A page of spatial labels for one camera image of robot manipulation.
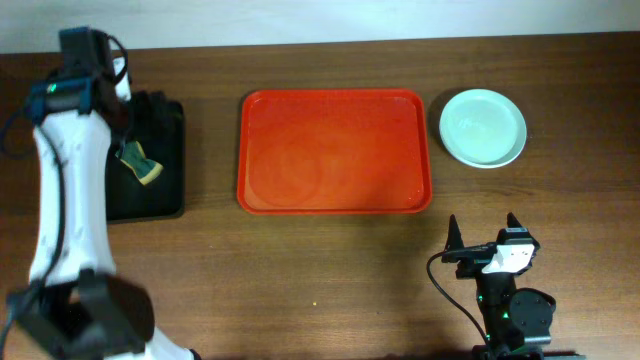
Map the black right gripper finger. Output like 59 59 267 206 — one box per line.
506 212 540 252
444 214 464 252

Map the green yellow sponge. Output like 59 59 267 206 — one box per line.
116 141 164 186

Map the light green plate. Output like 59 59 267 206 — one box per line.
439 89 528 169

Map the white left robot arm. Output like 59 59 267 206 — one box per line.
8 28 332 359

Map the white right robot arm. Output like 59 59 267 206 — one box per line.
433 213 583 359

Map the black plastic tray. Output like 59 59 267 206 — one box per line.
106 91 186 224

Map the red plastic tray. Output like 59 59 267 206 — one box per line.
236 88 433 215

